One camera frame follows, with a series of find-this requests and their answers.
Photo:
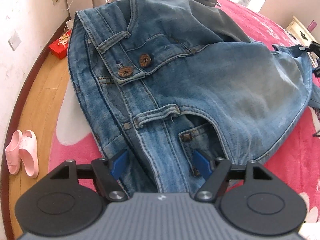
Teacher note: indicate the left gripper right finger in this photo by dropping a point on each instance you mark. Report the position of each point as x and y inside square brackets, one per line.
[215, 172]

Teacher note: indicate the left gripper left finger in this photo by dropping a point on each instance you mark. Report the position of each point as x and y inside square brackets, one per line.
[106, 175]

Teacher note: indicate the blue denim jeans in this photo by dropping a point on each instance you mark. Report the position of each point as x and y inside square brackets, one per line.
[180, 87]

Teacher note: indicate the cream bedside cabinet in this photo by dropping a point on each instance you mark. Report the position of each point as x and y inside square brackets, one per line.
[300, 32]

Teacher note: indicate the pink floral bed blanket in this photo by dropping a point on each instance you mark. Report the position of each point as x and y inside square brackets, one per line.
[280, 139]

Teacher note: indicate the pink slipper right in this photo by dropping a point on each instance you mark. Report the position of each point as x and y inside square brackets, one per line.
[28, 153]

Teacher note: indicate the pink slipper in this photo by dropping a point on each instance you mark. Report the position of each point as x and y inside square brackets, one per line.
[12, 153]
[28, 153]

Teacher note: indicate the pink slipper left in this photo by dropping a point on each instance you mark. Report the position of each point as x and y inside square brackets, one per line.
[12, 153]

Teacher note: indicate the red gift box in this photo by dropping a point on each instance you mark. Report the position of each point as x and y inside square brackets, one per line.
[60, 46]

